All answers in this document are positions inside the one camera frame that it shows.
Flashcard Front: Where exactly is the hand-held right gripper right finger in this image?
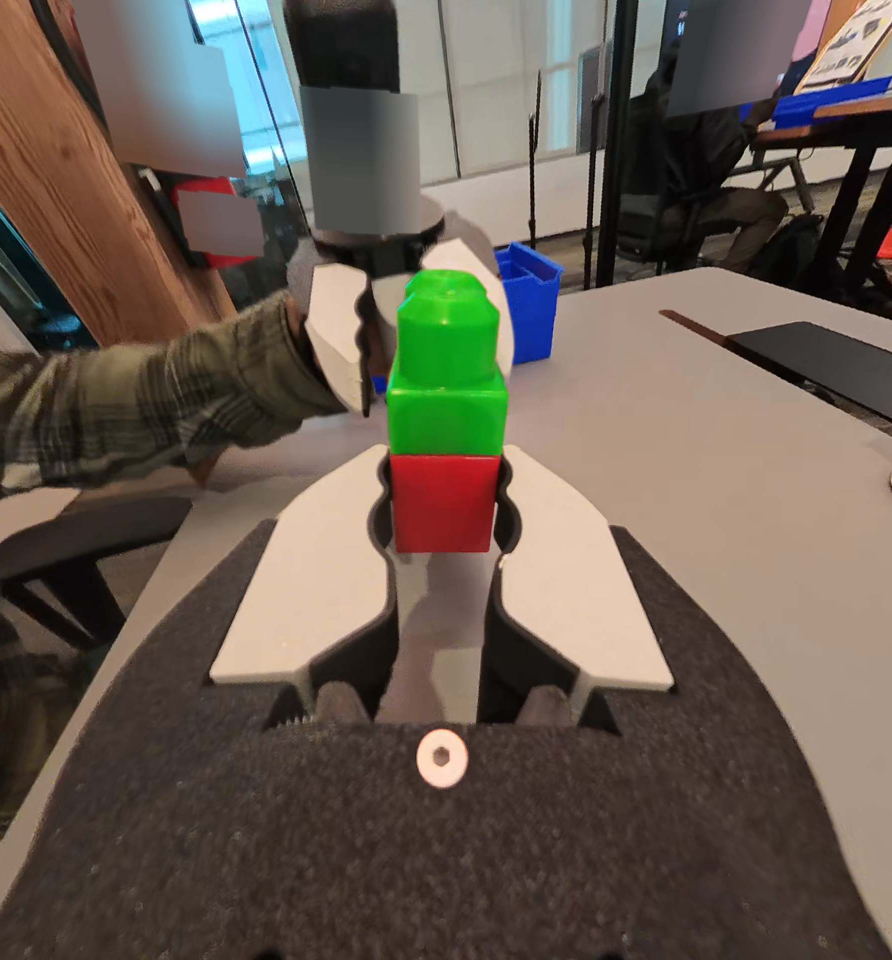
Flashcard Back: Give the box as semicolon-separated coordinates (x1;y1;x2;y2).
485;444;675;725

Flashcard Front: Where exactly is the person's left forearm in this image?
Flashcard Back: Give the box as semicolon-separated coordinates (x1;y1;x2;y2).
0;291;351;505

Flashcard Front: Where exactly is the black backpack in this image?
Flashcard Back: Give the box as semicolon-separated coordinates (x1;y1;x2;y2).
749;213;827;285

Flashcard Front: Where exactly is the red mega block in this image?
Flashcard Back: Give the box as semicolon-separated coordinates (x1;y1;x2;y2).
389;452;501;555

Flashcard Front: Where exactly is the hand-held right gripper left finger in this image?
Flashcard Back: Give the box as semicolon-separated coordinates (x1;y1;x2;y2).
209;444;400;721

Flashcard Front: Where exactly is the black light stand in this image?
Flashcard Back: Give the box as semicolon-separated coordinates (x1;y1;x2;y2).
579;45;613;290

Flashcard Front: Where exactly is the black desk chair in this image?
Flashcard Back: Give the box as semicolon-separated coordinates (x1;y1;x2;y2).
0;493;193;654

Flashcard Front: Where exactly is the blue plastic bin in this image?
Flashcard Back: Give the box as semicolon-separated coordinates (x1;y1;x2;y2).
493;241;564;366
772;75;892;130

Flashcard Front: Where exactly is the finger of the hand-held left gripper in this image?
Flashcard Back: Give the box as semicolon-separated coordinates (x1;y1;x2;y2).
423;240;518;374
305;262;373;419

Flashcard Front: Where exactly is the green mega block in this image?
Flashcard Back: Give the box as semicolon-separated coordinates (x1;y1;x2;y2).
386;270;508;457

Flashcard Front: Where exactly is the wood top office desk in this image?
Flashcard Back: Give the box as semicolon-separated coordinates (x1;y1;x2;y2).
746;91;892;316

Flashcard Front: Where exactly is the black table cable flap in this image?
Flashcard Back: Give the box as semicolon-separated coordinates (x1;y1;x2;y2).
723;321;892;438

